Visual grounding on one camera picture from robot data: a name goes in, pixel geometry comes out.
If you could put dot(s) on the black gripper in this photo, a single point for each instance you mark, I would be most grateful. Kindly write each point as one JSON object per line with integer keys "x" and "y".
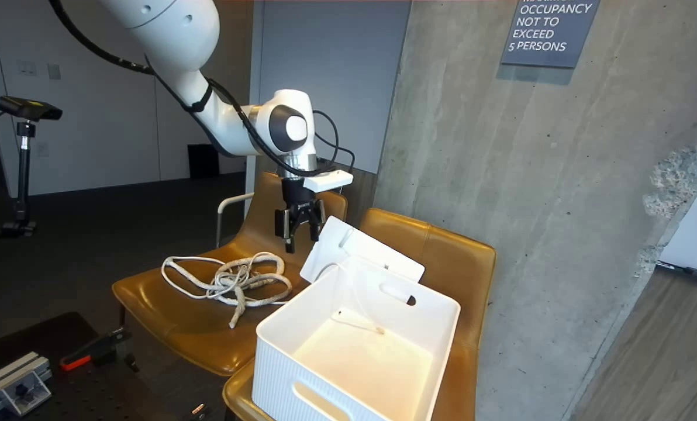
{"x": 303, "y": 203}

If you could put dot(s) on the white plastic storage box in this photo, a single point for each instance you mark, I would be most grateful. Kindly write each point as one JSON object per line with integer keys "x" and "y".
{"x": 362, "y": 376}

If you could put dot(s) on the black camera tripod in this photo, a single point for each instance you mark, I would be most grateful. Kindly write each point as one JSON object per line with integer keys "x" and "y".
{"x": 21, "y": 179}

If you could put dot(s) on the black orange clamp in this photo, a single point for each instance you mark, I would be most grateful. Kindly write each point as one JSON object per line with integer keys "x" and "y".
{"x": 91, "y": 352}

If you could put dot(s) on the mustard leather chair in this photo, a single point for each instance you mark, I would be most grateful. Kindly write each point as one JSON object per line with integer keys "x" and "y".
{"x": 185, "y": 329}

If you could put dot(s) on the thin white thread scrap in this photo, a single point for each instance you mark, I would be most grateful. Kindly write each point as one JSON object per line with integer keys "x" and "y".
{"x": 361, "y": 324}

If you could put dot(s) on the wooden bench chair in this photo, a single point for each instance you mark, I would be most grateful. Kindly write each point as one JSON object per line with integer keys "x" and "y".
{"x": 457, "y": 266}

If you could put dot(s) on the grey occupancy sign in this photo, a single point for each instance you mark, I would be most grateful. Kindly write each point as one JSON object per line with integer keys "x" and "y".
{"x": 550, "y": 32}

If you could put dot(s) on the aluminium profile rail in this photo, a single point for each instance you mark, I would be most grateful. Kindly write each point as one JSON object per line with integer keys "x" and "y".
{"x": 10, "y": 387}

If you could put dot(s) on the wall whiteboard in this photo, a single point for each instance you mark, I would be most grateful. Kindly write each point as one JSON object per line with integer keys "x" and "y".
{"x": 362, "y": 77}

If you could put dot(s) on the white wall plate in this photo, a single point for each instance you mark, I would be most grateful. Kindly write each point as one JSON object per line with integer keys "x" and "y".
{"x": 27, "y": 68}

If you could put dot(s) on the black stereo camera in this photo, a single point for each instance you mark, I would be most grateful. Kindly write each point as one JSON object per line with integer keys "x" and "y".
{"x": 29, "y": 109}

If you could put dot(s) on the grey armchair with white frame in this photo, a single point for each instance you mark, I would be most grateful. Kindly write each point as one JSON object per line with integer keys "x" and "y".
{"x": 235, "y": 198}

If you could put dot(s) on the white wall switch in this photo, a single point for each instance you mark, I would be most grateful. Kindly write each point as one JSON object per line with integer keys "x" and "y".
{"x": 55, "y": 72}

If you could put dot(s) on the black wall vent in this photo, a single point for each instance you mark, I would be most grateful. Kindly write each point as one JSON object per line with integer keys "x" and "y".
{"x": 205, "y": 163}

